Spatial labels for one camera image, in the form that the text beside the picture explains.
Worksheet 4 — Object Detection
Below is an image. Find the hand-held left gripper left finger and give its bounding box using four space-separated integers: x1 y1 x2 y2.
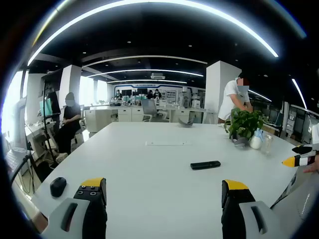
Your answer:
39 177 108 239

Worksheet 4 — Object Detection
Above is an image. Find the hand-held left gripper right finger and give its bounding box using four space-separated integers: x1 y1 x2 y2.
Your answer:
221 179 284 239

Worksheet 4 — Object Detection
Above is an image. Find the black remote control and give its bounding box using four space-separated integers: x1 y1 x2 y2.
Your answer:
190 160 222 171

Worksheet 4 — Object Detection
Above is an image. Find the person's right hand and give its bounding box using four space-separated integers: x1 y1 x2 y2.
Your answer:
303 155 319 174

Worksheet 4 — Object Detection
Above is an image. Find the clear glass cup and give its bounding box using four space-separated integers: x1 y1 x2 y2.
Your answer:
260 134 274 155

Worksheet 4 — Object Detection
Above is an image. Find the white round vase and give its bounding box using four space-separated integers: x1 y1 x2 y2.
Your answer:
249 134 262 150

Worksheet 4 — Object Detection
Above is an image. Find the black computer mouse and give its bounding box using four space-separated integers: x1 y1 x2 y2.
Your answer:
49 177 67 198

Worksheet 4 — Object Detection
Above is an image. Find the grey plant pot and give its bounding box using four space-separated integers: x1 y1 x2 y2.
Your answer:
230 134 250 149

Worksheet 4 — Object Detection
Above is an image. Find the green potted plant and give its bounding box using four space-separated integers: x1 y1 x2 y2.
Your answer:
223 107 265 140

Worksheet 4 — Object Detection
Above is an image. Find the black tripod stand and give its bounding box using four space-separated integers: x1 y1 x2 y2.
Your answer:
41 74 60 165

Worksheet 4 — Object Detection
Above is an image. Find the white cabinet row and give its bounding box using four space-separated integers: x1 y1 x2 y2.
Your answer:
84 106 172 134

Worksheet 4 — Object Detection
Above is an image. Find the teal screen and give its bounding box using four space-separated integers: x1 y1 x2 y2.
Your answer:
39 98 53 117

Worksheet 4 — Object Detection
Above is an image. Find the grey office chair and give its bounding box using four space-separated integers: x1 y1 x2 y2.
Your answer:
141 99 170 122

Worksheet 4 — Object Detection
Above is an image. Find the white table cable cover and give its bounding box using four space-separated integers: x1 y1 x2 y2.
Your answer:
146 140 194 147

